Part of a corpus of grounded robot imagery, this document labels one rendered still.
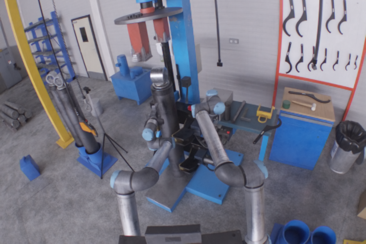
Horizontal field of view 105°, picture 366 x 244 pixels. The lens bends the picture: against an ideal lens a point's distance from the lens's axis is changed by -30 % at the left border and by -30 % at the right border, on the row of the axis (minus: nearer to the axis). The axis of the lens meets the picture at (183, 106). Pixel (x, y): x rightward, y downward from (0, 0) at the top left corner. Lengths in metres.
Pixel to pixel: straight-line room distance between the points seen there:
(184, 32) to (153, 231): 1.79
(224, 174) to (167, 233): 0.61
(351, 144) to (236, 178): 2.13
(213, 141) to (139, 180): 0.46
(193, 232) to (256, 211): 0.75
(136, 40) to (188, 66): 0.78
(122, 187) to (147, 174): 0.16
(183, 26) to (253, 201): 1.61
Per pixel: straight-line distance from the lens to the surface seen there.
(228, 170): 1.02
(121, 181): 1.14
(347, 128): 3.24
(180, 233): 0.48
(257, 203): 1.16
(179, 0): 1.97
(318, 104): 2.76
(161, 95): 1.84
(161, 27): 1.84
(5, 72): 11.36
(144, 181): 1.11
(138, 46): 1.55
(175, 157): 2.38
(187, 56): 2.08
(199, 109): 1.33
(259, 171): 1.05
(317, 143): 2.81
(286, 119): 2.58
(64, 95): 2.66
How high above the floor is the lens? 2.32
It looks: 34 degrees down
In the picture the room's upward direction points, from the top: 8 degrees counter-clockwise
